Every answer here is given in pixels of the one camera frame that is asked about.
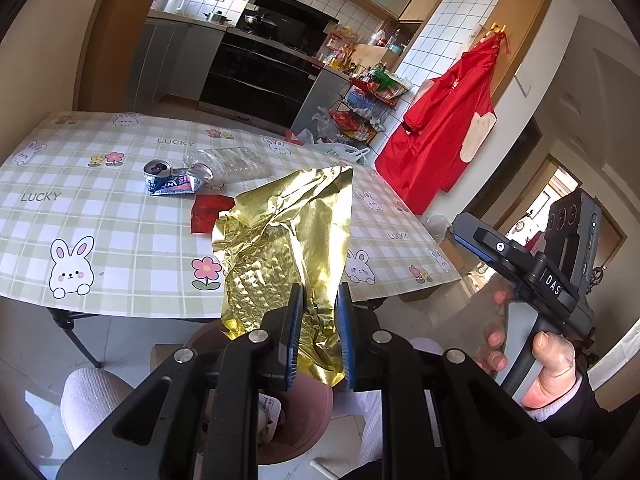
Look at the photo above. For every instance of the yellow wall hook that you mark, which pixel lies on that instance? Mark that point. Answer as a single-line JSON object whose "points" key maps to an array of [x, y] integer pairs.
{"points": [[499, 30]]}

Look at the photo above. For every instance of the dark red packet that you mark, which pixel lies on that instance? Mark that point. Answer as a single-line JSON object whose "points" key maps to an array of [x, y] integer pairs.
{"points": [[207, 215]]}

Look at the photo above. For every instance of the group of condiment bottles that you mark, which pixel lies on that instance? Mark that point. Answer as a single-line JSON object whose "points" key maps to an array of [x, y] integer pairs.
{"points": [[342, 50]]}

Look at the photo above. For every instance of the black integrated stove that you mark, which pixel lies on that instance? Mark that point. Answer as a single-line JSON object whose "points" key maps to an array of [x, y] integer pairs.
{"points": [[250, 85]]}

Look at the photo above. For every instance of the wooden door frame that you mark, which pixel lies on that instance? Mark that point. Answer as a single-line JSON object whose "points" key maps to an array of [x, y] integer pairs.
{"points": [[115, 35]]}

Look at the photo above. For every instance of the black wok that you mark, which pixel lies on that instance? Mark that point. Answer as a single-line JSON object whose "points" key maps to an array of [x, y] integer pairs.
{"points": [[260, 22]]}

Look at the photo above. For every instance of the green checked bunny tablecloth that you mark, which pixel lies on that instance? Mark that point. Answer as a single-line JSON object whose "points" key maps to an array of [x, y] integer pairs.
{"points": [[100, 220]]}

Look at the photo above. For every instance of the white bag with green print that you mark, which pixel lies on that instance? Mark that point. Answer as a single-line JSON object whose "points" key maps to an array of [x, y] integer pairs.
{"points": [[345, 152]]}

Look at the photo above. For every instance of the wooden open cabinet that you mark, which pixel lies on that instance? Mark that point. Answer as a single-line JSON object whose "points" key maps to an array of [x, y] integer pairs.
{"points": [[400, 35]]}

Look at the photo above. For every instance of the red apron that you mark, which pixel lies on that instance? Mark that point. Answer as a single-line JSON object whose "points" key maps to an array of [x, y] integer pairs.
{"points": [[435, 135]]}

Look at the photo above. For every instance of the person's right hand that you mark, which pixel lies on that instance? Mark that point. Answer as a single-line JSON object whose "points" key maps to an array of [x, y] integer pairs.
{"points": [[552, 360]]}

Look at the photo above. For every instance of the clear plastic bag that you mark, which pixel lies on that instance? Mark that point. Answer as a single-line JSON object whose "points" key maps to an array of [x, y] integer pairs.
{"points": [[320, 121]]}

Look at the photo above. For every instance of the clear plastic bottle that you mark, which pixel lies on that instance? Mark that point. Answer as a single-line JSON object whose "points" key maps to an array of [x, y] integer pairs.
{"points": [[235, 162]]}

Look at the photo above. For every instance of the steel pot with lid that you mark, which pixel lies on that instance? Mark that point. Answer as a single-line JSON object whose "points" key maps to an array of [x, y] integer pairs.
{"points": [[217, 16]]}

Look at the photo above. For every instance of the white kettle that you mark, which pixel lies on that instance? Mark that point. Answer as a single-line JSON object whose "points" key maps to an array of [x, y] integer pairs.
{"points": [[175, 3]]}

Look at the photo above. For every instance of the black range hood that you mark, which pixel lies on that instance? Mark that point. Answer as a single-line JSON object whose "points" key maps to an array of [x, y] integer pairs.
{"points": [[295, 15]]}

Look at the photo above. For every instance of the gold foil wrapper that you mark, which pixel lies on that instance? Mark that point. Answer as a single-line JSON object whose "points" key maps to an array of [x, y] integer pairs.
{"points": [[285, 230]]}

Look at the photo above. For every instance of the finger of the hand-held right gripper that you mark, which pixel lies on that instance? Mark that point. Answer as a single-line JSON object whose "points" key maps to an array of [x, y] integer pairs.
{"points": [[500, 246], [465, 225]]}

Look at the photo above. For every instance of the crushed blue drink can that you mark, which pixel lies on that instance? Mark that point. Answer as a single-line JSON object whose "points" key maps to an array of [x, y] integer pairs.
{"points": [[167, 182]]}

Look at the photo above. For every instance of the brown round waste bin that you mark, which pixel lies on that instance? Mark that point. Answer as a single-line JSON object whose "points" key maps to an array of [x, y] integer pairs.
{"points": [[310, 420]]}

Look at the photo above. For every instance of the grey kitchen base cabinets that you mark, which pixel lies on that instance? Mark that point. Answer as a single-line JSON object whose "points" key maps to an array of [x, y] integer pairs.
{"points": [[170, 55]]}

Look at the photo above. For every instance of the person's right forearm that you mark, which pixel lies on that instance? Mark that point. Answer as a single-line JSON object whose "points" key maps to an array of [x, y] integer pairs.
{"points": [[575, 425]]}

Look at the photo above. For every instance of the beige fridge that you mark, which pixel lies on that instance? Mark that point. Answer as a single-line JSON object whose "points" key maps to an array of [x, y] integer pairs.
{"points": [[45, 60]]}

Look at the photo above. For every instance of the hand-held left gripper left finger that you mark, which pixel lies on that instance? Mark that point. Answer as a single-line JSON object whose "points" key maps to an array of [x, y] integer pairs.
{"points": [[295, 340]]}

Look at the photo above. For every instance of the crumpled clear plastic sheet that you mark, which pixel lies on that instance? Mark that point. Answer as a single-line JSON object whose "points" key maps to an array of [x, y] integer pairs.
{"points": [[436, 227]]}

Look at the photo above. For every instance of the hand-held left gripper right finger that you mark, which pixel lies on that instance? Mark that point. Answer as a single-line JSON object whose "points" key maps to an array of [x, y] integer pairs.
{"points": [[345, 340]]}

